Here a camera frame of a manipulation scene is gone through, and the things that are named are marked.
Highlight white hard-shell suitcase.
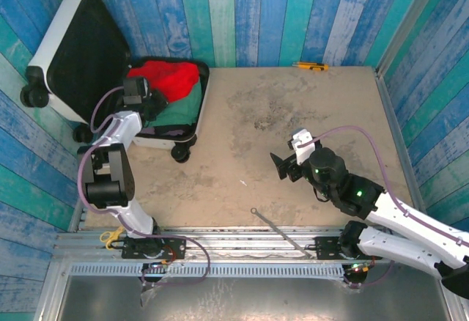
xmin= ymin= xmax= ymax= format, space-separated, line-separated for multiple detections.
xmin=20 ymin=0 xmax=210 ymax=163

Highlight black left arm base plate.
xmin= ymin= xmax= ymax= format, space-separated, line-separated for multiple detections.
xmin=121 ymin=235 xmax=187 ymax=260

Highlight green towel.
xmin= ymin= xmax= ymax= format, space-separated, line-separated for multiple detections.
xmin=148 ymin=82 xmax=203 ymax=130

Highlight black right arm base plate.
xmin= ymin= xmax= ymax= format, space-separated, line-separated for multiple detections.
xmin=314 ymin=235 xmax=375 ymax=262

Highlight grey slotted cable duct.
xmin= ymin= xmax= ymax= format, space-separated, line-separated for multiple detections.
xmin=69 ymin=263 xmax=345 ymax=278

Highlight small circuit board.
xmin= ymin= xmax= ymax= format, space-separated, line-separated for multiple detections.
xmin=346 ymin=261 xmax=372 ymax=274
xmin=141 ymin=260 xmax=171 ymax=274

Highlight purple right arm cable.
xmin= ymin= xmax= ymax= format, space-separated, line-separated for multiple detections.
xmin=296 ymin=125 xmax=469 ymax=289

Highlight yellow utility knife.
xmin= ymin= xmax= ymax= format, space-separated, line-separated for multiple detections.
xmin=292 ymin=62 xmax=330 ymax=72

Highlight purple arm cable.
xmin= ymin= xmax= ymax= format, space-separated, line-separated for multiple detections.
xmin=296 ymin=125 xmax=469 ymax=289
xmin=76 ymin=85 xmax=212 ymax=288

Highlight long metal rod with ring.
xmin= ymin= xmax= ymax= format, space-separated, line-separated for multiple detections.
xmin=250 ymin=207 xmax=314 ymax=259

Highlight aluminium rail frame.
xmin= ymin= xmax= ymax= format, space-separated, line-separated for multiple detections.
xmin=54 ymin=225 xmax=446 ymax=263

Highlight aluminium corner post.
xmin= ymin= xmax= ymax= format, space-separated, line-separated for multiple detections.
xmin=377 ymin=0 xmax=452 ymax=76

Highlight red towel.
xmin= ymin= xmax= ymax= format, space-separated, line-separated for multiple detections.
xmin=130 ymin=60 xmax=201 ymax=104

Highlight steel sheet panel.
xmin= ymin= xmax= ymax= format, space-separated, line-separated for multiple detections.
xmin=36 ymin=262 xmax=462 ymax=321

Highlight yellow scissors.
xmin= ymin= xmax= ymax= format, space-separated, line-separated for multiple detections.
xmin=99 ymin=221 xmax=130 ymax=251

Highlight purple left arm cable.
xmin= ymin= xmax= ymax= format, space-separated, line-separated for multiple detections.
xmin=76 ymin=85 xmax=212 ymax=288

